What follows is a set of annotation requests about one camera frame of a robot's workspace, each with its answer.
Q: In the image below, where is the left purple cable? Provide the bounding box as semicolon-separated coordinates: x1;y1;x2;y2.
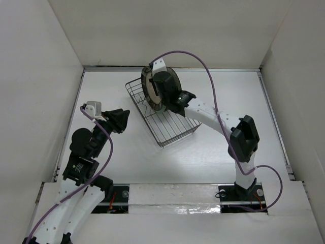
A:
24;106;114;244

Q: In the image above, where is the dark striped rim plate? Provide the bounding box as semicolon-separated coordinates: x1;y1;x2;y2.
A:
141;67;166;113

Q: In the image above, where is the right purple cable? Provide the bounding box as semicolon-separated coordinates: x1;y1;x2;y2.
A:
152;50;284;211

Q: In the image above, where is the green flower plate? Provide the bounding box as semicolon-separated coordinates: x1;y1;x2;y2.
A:
156;105;168;113

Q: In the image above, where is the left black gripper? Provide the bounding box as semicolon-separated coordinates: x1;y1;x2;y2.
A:
92;108;129;157

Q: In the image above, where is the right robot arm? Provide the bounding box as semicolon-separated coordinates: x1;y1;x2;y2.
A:
149;71;259;200

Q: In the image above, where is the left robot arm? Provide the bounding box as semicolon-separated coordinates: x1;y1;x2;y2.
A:
23;104;130;243

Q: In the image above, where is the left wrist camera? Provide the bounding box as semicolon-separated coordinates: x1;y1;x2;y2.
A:
81;101;106;121

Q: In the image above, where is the grey tree pattern plate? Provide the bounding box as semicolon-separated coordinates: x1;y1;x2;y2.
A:
167;67;182;91

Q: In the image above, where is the wire dish rack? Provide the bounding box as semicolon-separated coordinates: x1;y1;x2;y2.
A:
125;78;201;147

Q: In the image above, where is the purple cable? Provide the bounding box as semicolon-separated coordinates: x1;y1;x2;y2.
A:
152;50;284;211
24;106;114;244

